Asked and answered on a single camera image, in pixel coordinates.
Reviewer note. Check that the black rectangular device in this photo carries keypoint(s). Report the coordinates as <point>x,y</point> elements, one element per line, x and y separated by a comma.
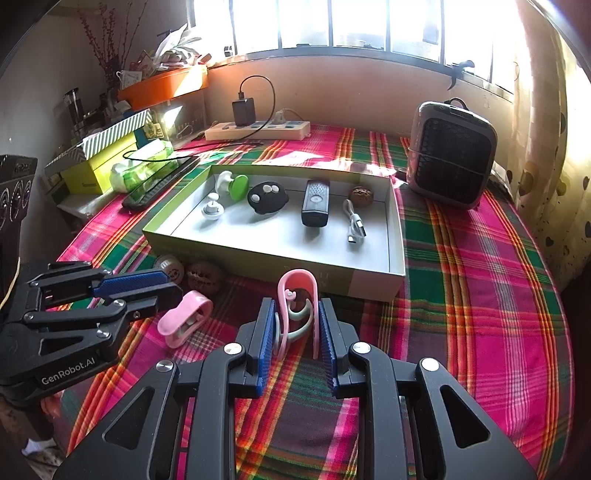
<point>315,203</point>

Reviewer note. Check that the black window hook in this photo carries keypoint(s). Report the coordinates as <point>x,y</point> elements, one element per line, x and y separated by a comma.
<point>459,69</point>

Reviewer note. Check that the green tissue pack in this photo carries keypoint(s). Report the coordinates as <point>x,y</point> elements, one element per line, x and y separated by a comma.
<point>143,166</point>

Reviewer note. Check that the white power strip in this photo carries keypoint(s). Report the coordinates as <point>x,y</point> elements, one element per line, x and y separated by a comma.
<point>258,131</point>

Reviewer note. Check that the glass jar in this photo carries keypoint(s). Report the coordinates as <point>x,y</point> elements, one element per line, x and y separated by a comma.
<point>74,108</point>

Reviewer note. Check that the white round spool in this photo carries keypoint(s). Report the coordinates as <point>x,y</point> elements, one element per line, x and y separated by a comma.
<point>168,267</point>

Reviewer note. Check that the green and white round gadget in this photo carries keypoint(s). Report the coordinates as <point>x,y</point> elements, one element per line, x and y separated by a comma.
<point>233,184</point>

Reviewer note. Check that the plaid tablecloth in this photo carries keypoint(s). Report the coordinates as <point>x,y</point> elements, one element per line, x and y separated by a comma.
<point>461,277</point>

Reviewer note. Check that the yellow-green box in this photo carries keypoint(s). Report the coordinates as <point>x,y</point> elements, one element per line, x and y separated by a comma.
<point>90,173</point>

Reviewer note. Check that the pink neckband earphones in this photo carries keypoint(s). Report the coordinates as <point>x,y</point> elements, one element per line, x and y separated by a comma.
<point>295,277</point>

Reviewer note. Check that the white plastic bag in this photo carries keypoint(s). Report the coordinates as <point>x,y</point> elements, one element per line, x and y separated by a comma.
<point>175,44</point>

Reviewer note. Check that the grey desktop fan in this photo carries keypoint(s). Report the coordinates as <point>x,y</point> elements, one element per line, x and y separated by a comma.
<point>450,157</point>

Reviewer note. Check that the window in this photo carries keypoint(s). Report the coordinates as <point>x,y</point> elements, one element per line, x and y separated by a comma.
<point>360,23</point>

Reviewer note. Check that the black patterned object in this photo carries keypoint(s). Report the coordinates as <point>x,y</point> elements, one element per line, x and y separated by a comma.
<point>14,198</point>

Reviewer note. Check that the white sock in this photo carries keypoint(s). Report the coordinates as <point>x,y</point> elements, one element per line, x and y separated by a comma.
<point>39,446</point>

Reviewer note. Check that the pink plastic clip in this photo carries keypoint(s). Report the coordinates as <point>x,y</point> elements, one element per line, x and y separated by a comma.
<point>184,314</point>

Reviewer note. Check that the large brown walnut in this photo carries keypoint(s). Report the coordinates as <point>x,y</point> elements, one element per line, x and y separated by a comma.
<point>361,196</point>

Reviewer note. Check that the heart print curtain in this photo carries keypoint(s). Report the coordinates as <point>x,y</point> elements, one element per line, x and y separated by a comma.
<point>549,161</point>

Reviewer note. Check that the small brown walnut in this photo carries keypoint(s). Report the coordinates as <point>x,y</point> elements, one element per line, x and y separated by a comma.
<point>205,274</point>

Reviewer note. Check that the white flat box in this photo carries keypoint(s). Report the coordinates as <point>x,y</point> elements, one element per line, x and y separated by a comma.
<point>83,203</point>

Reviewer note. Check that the black round case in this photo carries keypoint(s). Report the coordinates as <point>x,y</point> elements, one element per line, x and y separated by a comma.
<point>267,203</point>

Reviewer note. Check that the striped box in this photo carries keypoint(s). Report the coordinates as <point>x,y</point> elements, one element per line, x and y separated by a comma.
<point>115,131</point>

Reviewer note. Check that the black charger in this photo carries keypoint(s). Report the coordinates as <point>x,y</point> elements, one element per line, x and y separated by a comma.
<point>243,110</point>

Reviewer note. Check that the clear plastic container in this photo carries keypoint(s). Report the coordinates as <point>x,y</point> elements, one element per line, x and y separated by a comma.
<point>178,117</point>

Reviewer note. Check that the orange tray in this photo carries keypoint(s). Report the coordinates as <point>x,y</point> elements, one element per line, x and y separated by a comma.
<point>161,87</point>

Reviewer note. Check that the black remote control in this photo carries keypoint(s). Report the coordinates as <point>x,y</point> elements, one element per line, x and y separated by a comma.
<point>152,189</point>

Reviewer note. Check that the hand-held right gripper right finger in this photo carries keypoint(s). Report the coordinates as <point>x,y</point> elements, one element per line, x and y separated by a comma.
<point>328,341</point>

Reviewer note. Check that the green and white cardboard box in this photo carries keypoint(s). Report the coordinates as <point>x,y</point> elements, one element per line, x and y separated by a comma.
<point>277,270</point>

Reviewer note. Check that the small white gadget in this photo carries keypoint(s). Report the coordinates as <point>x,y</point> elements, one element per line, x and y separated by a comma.
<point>212,208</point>

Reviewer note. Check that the white cup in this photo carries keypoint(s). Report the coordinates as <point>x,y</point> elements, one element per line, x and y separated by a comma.
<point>124,77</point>

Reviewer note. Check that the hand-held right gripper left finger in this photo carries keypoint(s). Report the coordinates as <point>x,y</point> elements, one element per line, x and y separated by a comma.
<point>265,341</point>

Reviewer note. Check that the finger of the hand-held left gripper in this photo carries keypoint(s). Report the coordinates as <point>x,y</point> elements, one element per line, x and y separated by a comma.
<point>129,282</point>
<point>152,300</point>

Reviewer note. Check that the dried flower branches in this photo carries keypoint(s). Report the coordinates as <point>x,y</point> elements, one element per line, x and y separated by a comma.
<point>104,41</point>

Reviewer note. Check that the white plug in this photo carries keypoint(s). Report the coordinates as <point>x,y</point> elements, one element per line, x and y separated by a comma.
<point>282,116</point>

